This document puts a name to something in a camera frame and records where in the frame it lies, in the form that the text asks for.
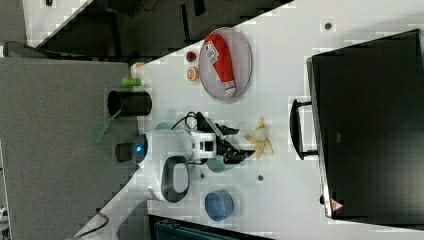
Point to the blue cup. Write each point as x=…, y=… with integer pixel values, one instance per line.
x=219, y=205

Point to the grey round plate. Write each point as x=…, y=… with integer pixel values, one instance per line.
x=241, y=59

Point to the orange slice toy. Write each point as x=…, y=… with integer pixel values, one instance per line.
x=193, y=74

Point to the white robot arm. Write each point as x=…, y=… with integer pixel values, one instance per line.
x=163, y=157

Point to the green measuring cup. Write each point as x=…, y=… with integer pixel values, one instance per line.
x=217, y=165

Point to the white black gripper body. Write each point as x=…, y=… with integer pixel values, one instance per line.
x=204, y=145

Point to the green oval colander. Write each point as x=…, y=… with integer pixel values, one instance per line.
x=164, y=126

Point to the red ketchup bottle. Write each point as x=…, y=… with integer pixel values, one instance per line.
x=219, y=56

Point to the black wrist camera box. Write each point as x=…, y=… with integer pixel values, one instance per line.
x=204, y=124

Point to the peeled banana toy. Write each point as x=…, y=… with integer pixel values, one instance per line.
x=260, y=139

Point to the small black cup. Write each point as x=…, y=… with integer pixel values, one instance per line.
x=124, y=152

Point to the red strawberry toy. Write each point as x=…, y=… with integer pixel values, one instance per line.
x=191, y=56

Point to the green spatula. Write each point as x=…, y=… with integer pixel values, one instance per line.
x=103, y=126

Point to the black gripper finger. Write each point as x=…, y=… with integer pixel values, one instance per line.
x=224, y=130
x=231, y=155

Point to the tall black cylinder cup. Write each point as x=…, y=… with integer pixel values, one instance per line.
x=129, y=103

